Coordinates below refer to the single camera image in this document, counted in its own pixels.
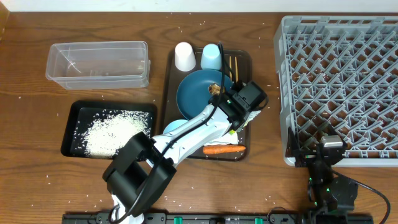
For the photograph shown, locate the dark blue plate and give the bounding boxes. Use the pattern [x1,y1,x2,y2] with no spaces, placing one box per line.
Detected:
[176,70,221,119]

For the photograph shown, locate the light blue bowl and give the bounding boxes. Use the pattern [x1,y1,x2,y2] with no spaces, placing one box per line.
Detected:
[163,119,188,134]

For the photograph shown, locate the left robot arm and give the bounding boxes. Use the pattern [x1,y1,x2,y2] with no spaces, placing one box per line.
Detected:
[103,82,269,223]

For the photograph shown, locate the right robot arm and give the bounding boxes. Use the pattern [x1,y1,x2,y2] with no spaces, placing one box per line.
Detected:
[286,126,358,223]

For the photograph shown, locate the grey dishwasher rack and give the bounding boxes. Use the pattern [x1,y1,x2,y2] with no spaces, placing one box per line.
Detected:
[274,16,397,167]

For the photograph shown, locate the black waste tray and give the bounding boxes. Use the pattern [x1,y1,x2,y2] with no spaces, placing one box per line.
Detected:
[61,100,157,158]

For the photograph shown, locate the foil snack wrapper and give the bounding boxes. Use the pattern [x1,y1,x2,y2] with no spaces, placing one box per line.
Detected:
[228,110,261,135]

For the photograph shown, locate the right wooden chopstick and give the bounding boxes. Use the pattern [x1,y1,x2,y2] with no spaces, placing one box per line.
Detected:
[234,57,239,83]

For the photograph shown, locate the wooden chopstick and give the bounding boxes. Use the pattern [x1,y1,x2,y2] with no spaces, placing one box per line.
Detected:
[228,56,233,81]
[234,57,239,83]

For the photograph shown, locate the brown food scrap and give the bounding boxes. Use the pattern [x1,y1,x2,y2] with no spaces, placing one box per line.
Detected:
[208,83,221,96]

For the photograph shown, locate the left wooden chopstick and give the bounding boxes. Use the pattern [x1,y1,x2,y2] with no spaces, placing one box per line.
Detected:
[228,56,233,81]

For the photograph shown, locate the crumpled white tissue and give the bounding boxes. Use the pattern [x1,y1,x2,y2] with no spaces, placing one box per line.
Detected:
[205,133,239,146]

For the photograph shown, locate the dark brown serving tray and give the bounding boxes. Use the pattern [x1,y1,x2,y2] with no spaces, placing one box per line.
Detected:
[159,49,252,162]

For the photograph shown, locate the light blue plastic cup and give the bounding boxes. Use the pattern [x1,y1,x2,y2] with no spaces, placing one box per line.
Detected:
[200,44,221,70]

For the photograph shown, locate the orange carrot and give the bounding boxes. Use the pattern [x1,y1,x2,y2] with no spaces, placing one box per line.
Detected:
[203,144,246,155]

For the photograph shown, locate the white plastic cup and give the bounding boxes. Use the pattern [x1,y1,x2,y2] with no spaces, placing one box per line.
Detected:
[175,42,196,72]

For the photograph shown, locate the clear plastic bin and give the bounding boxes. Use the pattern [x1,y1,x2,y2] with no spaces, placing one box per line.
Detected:
[45,41,150,90]

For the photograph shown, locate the white rice pile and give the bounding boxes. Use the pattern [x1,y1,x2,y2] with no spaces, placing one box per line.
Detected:
[82,110,152,159]

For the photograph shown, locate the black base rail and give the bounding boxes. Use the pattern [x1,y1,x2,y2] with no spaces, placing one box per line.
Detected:
[62,212,373,224]

